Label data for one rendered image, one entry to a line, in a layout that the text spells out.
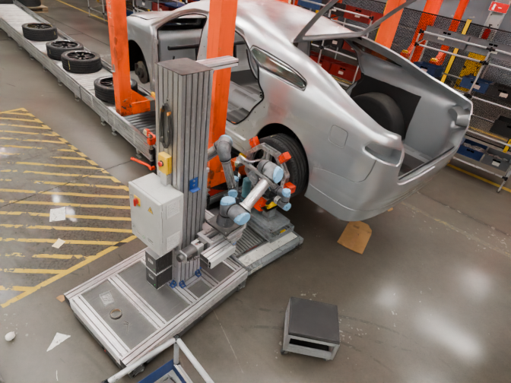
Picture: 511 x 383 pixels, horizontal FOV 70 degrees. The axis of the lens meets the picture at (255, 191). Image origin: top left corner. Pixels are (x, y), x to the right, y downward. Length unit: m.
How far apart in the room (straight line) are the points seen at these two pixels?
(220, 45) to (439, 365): 3.23
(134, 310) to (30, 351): 0.78
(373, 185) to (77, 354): 2.63
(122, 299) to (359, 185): 2.14
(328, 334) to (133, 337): 1.45
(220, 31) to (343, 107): 1.15
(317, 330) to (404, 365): 0.88
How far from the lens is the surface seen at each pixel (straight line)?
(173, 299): 3.18
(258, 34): 3.87
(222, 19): 3.16
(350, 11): 6.95
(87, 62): 7.49
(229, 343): 3.21
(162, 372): 2.17
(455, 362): 3.83
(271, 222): 3.95
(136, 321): 3.08
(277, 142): 3.44
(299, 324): 2.99
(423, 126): 4.68
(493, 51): 6.33
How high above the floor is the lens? 2.72
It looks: 35 degrees down
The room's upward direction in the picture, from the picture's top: 10 degrees clockwise
